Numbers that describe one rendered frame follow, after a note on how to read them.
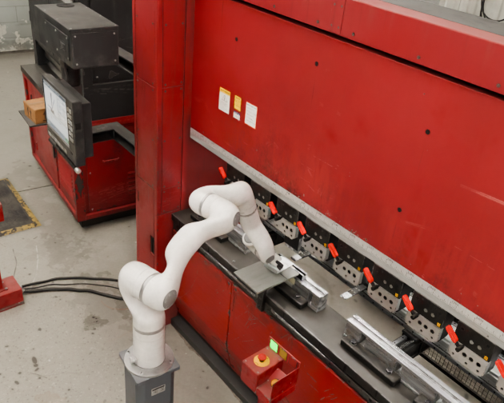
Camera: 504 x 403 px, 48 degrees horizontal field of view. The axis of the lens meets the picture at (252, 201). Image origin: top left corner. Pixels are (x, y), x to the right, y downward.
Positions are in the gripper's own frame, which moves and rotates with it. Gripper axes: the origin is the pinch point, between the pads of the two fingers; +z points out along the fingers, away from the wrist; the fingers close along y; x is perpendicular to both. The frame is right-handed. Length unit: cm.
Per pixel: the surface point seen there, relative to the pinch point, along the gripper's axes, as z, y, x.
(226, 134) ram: -30, 50, -37
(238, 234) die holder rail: 10.5, 35.2, -2.9
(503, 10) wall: 244, 105, -377
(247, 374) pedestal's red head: -2, -24, 49
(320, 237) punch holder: -18.7, -21.2, -18.7
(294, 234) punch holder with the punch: -12.0, -5.7, -14.6
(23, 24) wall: 168, 666, -102
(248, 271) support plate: -6.3, 5.8, 11.3
